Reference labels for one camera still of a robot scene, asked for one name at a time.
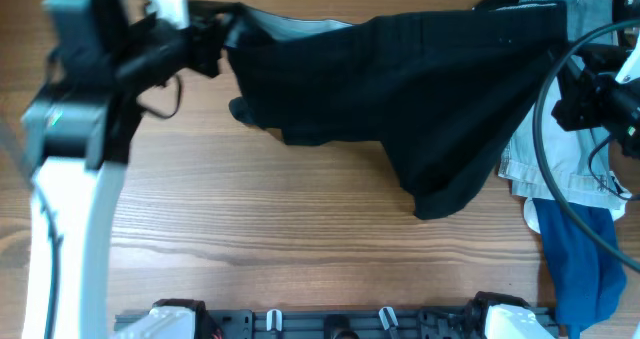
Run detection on black shorts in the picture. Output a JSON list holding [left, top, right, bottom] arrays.
[[225, 1, 567, 220]]

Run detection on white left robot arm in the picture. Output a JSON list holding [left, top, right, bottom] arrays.
[[22, 0, 217, 338]]

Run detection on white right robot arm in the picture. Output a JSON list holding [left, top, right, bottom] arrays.
[[478, 0, 639, 338]]

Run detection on light blue denim jeans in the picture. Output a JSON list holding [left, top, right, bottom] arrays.
[[498, 0, 624, 210]]

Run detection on blue garment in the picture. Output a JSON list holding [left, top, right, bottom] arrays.
[[532, 199, 627, 338]]

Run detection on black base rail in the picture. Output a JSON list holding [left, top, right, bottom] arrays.
[[208, 306, 485, 339]]

